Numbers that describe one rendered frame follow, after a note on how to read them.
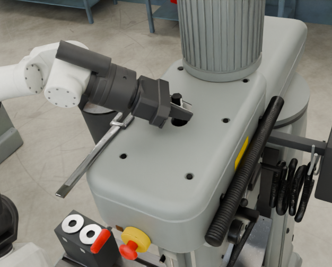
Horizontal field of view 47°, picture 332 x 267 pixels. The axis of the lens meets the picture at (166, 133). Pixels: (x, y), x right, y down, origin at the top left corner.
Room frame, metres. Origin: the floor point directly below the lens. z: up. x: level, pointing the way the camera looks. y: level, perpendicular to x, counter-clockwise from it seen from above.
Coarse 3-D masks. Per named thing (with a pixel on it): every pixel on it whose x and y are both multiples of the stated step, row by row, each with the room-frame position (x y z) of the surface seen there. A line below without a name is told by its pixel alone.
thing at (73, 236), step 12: (72, 216) 0.97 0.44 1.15; (84, 216) 0.97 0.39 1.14; (60, 228) 0.93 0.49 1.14; (72, 228) 0.91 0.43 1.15; (84, 228) 0.90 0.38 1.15; (96, 228) 0.90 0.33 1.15; (60, 240) 0.92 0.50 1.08; (72, 240) 0.87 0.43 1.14; (84, 240) 0.85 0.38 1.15; (108, 240) 0.86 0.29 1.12; (72, 252) 0.89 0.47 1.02; (84, 252) 0.82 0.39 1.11; (108, 252) 0.84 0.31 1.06; (84, 264) 0.86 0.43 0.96; (96, 264) 0.80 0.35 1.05; (108, 264) 0.82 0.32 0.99
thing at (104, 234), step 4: (108, 228) 0.50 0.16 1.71; (100, 232) 0.49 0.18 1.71; (104, 232) 0.49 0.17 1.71; (108, 232) 0.49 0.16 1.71; (100, 236) 0.48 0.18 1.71; (104, 236) 0.48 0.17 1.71; (108, 236) 0.48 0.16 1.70; (96, 240) 0.47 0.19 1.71; (100, 240) 0.47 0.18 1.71; (104, 240) 0.47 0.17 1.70; (92, 244) 0.47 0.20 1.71; (96, 244) 0.46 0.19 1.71; (100, 244) 0.46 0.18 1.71; (92, 248) 0.46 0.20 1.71; (96, 248) 0.45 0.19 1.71; (100, 248) 0.46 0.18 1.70; (92, 252) 0.45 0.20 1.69; (96, 252) 0.45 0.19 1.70
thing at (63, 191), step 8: (120, 112) 0.67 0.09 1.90; (112, 120) 0.65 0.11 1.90; (128, 120) 0.64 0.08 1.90; (112, 128) 0.62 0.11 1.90; (120, 128) 0.62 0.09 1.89; (104, 136) 0.60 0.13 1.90; (112, 136) 0.59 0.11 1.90; (104, 144) 0.57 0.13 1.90; (96, 152) 0.55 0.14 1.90; (88, 160) 0.53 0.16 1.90; (80, 168) 0.51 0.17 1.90; (88, 168) 0.52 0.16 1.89; (72, 176) 0.50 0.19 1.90; (80, 176) 0.50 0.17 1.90; (64, 184) 0.48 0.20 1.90; (72, 184) 0.48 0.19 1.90; (56, 192) 0.46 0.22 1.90; (64, 192) 0.46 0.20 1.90
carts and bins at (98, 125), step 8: (80, 104) 2.56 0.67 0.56; (88, 104) 2.61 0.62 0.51; (88, 112) 2.34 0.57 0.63; (96, 112) 2.49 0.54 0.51; (104, 112) 2.47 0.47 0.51; (112, 112) 2.32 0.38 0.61; (128, 112) 2.40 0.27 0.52; (88, 120) 2.38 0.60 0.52; (96, 120) 2.33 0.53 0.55; (104, 120) 2.32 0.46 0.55; (120, 120) 2.35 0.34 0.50; (88, 128) 2.47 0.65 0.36; (96, 128) 2.35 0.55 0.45; (104, 128) 2.33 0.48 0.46; (96, 136) 2.38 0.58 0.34; (96, 144) 2.43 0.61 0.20
